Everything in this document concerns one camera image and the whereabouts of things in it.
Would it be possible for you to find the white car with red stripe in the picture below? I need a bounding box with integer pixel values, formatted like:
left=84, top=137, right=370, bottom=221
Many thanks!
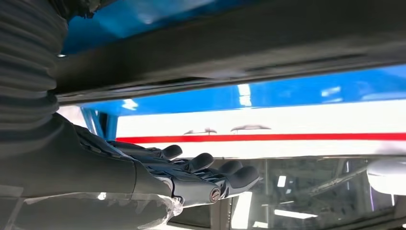
left=57, top=100, right=406, bottom=230

